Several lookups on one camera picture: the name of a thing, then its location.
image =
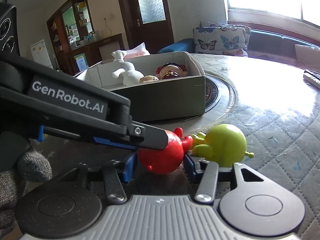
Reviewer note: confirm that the pink tissue pack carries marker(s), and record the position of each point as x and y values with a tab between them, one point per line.
138	51

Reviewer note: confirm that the quilted grey table cover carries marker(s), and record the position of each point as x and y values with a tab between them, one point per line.
277	111

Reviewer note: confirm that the black remote control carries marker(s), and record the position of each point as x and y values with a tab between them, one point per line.
314	74

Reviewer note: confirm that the dark wooden door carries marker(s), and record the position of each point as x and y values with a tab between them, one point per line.
147	21

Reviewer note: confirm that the blue sofa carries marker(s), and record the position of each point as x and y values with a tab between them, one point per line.
265	42

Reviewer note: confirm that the red round toy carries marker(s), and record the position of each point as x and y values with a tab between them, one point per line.
169	159

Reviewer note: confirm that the grey remote control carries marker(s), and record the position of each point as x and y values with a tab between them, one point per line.
311	80

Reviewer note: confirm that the white refrigerator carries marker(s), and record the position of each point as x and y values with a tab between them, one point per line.
40	54

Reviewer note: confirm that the dark wooden cabinet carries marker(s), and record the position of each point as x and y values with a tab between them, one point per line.
76	44

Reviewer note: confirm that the grey cardboard box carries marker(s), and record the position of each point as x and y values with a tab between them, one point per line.
178	97

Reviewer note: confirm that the tan peanut toy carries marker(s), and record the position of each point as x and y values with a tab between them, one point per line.
148	78

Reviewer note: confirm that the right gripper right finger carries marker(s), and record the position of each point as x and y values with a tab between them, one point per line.
193	168

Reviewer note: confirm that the white plush toy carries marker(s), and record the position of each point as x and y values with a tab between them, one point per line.
126	69

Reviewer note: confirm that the grey gloved left hand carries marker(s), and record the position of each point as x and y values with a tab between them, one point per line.
31	167

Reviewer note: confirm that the grey cushion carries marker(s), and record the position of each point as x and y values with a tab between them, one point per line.
308	55

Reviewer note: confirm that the round induction cooker plate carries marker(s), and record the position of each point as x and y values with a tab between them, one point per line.
220	98

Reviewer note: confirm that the butterfly pattern pillow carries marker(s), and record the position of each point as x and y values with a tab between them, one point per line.
222	39

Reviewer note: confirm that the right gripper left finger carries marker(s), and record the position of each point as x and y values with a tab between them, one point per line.
130	164

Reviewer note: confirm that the green round toy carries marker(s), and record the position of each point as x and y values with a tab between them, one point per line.
224	144

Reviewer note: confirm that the red-haired doll toy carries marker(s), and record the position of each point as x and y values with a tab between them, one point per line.
171	70

